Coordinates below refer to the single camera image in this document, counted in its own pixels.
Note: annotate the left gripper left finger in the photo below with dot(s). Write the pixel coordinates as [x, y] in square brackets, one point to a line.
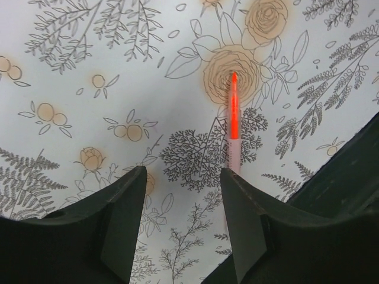
[90, 241]

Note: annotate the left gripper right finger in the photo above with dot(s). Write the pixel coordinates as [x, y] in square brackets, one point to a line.
[274, 242]

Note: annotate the orange pen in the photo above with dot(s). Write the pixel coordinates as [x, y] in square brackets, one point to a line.
[234, 127]

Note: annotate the floral table mat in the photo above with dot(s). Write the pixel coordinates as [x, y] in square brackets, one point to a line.
[92, 89]

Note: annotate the aluminium front rail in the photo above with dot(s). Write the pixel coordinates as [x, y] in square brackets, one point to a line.
[346, 185]

